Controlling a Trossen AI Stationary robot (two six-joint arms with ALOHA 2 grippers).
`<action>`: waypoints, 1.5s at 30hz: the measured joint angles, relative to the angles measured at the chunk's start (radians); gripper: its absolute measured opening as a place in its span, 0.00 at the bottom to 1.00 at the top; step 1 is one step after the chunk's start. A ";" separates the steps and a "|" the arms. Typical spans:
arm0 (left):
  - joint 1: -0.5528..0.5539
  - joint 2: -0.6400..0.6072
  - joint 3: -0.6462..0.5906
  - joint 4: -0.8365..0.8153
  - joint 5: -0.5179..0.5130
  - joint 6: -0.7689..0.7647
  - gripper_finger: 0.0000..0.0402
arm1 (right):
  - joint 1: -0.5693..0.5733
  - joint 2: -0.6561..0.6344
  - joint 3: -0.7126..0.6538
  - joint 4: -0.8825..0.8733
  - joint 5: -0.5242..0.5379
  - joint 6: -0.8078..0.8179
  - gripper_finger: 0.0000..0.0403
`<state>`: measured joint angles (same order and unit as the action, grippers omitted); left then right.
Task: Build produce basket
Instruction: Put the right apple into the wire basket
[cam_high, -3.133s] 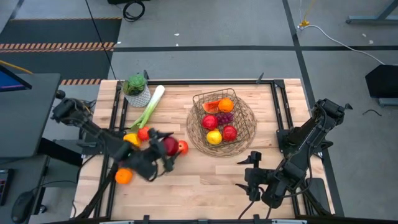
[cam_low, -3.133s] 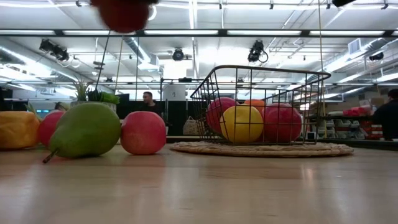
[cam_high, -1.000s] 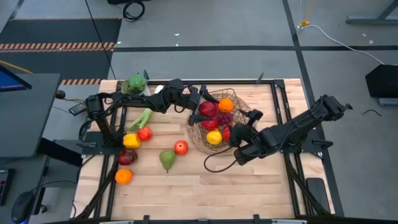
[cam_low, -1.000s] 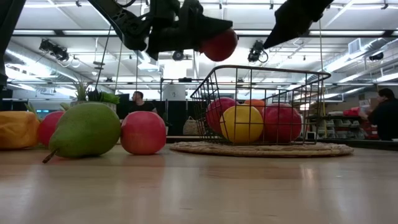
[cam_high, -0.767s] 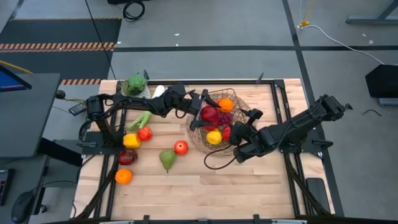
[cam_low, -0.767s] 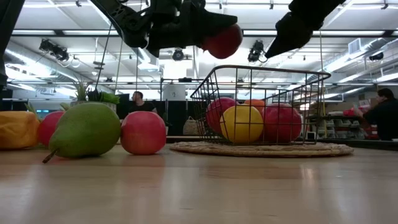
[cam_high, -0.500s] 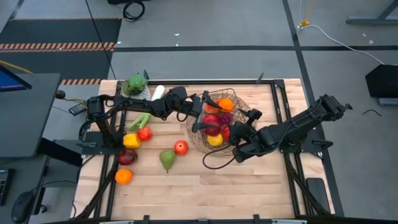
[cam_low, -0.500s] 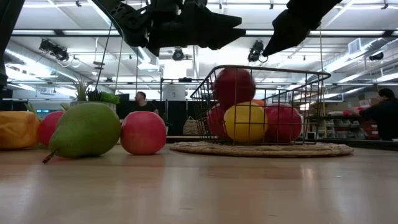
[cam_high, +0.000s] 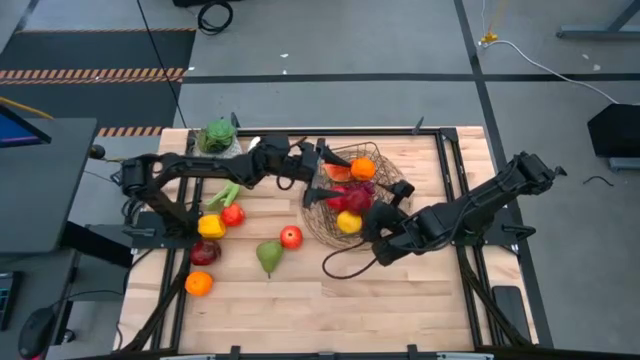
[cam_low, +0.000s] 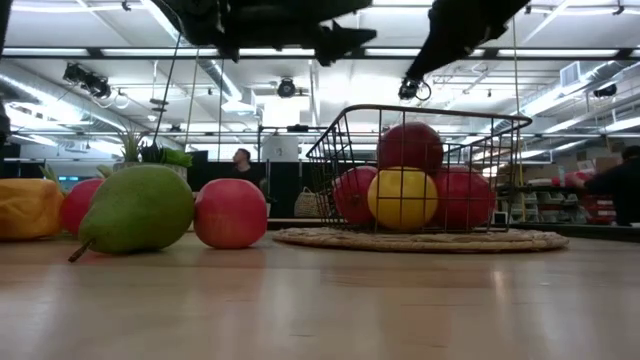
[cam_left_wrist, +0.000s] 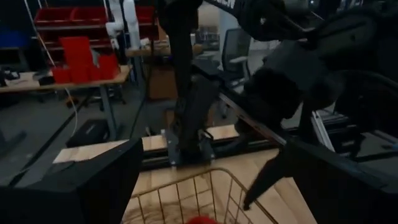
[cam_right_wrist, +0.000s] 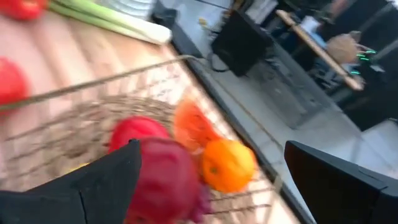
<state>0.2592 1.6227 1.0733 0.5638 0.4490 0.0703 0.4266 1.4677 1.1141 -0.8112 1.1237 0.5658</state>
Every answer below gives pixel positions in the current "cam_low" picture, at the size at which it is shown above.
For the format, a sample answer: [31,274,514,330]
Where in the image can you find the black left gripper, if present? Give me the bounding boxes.
[219,0,379,67]

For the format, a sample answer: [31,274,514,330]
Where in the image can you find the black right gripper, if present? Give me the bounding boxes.
[404,0,531,81]

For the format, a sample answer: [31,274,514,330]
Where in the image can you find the dark red apple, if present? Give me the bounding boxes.
[377,121,445,174]

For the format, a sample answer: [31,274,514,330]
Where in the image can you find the yellow lemon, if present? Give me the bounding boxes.
[367,166,440,232]

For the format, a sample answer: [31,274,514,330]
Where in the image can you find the red apple with yellow streaks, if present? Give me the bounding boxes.
[193,178,269,251]

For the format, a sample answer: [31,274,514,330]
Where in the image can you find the green pear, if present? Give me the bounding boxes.
[67,164,196,264]

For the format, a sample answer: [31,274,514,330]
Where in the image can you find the yellow bell pepper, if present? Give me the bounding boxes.
[0,178,65,242]

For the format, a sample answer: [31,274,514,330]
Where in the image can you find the person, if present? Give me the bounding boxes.
[573,144,640,227]
[230,147,262,187]

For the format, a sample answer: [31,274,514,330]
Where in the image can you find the woven handbag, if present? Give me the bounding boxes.
[293,186,322,219]

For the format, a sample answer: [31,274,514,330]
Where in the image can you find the shelf with red bins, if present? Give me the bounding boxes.
[499,172,640,226]

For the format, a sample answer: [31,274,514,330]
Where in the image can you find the round woven straw mat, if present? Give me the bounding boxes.
[272,227,570,254]

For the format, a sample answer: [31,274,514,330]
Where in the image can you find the cardboard boxes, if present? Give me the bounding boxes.
[593,155,622,174]

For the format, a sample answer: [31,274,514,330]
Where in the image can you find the potted plant in patterned pot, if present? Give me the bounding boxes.
[111,128,194,182]

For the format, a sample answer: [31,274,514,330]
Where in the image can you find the black overhead beam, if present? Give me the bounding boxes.
[0,46,640,62]

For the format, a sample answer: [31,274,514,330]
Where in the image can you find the black ceiling spotlights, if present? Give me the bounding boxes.
[62,62,113,100]

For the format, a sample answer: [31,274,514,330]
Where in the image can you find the black camera with cable loop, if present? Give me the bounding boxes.
[397,75,433,103]

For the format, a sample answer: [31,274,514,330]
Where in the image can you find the black overhead camera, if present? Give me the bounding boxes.
[277,77,298,99]

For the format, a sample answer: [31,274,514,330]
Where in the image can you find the brass wire basket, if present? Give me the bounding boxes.
[305,103,533,236]

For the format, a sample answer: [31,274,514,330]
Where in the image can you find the thin yellow cord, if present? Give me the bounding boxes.
[183,47,201,151]

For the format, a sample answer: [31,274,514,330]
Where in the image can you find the black hanging cable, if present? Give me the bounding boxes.
[152,30,184,146]

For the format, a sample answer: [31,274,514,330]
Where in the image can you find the black table frame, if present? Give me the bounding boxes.
[267,217,640,244]

